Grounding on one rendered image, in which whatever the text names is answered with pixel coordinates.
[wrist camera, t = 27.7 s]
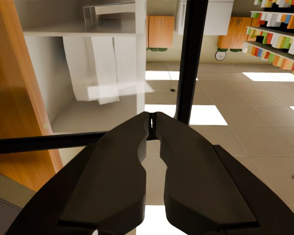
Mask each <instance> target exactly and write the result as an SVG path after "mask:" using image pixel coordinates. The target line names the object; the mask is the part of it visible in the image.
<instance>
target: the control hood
mask: <svg viewBox="0 0 294 235"><path fill-rule="evenodd" d="M36 193H37V192H36V191H34V190H32V189H30V188H28V187H26V186H24V185H22V184H20V183H18V182H16V181H14V180H12V179H11V178H9V177H7V176H5V175H3V174H1V173H0V198H1V199H4V200H6V201H8V202H10V203H12V204H14V205H16V206H19V207H21V208H24V207H25V205H26V204H27V203H28V202H29V200H30V199H31V198H32V197H33V196H34V195H35V194H36Z"/></svg>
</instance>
